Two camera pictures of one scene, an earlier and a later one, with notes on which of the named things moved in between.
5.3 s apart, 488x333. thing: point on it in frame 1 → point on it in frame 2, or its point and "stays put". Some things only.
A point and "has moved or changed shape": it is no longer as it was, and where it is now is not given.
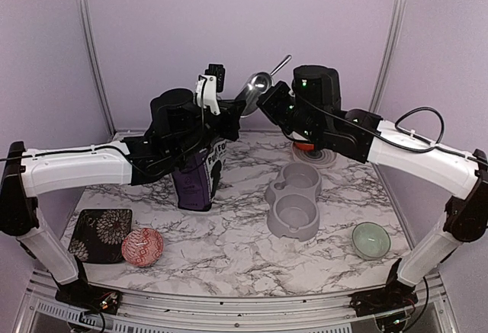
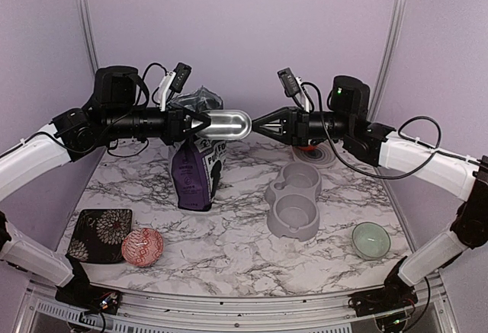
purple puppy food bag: [198, 181] stays put
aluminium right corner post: [389, 47] stays put
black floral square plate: [98, 233] stays put
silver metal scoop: [258, 84] has moved or changed shape
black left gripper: [232, 113] → [174, 129]
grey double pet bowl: [293, 201] stays put
